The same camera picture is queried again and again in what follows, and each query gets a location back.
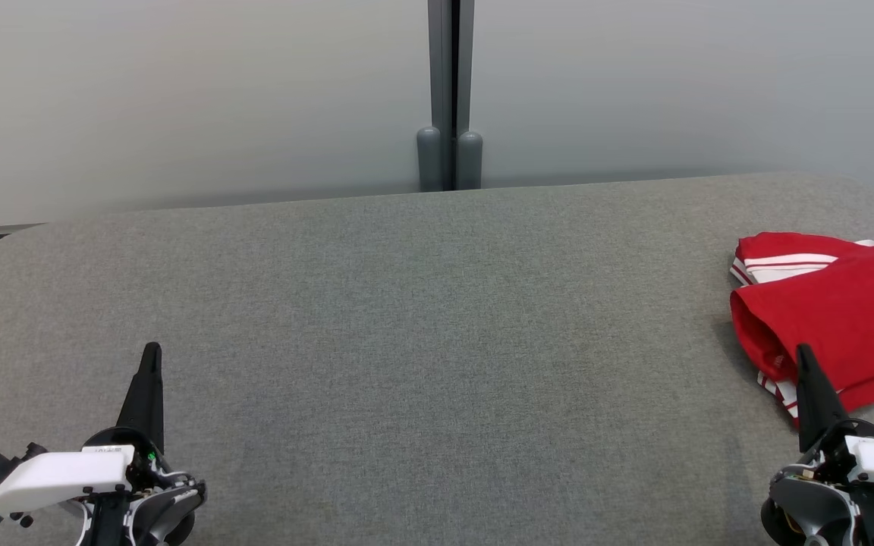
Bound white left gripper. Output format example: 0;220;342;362
0;342;172;518

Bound red jersey with white sleeves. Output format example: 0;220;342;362
731;241;874;414

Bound red shorts with white stripes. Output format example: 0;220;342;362
731;232;874;425

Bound grey partition post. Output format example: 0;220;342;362
417;0;483;192

